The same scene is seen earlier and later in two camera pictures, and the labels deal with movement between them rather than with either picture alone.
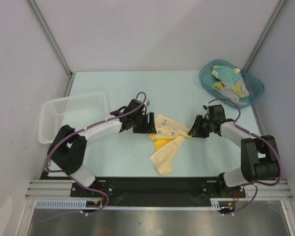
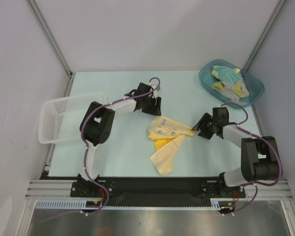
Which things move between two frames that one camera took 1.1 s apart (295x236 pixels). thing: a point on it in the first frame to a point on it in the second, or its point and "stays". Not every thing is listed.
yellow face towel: [167, 138] stays
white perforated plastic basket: [75, 111] stays
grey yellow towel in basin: [238, 90] stays
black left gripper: [142, 130] to [155, 110]
